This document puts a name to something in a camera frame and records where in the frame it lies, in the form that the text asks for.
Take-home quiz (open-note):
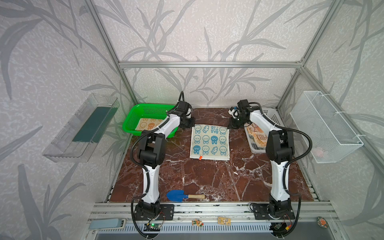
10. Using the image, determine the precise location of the green led circuit board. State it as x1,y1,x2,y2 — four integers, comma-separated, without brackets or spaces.
143,223,162,232

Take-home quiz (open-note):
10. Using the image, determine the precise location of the blue trowel wooden handle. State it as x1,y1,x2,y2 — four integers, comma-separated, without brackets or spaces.
167,190,206,202

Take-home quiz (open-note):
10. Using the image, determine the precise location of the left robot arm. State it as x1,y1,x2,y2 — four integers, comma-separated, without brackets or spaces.
130,92,195,216

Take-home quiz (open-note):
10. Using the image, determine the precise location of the round orange gadget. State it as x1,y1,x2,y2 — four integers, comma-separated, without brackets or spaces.
317,217,329,229

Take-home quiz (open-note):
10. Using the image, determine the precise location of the pink object in wire basket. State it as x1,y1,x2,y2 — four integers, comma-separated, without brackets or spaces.
312,147,326,158

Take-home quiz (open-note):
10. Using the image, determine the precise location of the orange patterned towel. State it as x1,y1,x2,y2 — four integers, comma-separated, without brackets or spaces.
135,118,163,132
246,123,268,149

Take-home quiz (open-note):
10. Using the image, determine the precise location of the small orange green trinket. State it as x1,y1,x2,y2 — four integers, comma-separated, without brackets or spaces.
192,219,204,227

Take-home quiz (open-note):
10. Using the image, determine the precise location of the grey flat device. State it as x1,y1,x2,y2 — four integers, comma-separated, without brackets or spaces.
89,219,127,230

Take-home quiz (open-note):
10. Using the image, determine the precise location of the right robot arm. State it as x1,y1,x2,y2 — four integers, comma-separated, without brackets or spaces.
228,100,313,219

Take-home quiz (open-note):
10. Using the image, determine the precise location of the green plastic basket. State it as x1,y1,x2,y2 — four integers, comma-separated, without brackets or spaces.
123,104,180,138

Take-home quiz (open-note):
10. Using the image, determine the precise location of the white wire wall basket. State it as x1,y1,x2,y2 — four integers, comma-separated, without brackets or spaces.
291,91,364,164

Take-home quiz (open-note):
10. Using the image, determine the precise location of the white plastic basket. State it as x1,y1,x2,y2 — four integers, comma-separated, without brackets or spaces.
244,107,295,156

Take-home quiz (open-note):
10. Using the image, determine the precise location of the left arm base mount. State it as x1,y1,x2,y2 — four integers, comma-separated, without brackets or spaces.
134,204,175,221

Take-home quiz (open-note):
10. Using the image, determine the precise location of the blue patterned towel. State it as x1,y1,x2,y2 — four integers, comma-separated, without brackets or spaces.
190,124,230,161

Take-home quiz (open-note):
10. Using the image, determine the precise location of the right controller board with wires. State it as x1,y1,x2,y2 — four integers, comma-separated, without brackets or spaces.
270,223,293,237

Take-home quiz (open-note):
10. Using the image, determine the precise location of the small yellow circuit board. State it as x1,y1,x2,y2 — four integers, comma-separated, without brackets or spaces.
218,217,232,226

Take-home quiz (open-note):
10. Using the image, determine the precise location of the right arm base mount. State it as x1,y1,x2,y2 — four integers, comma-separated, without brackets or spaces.
250,201,296,220

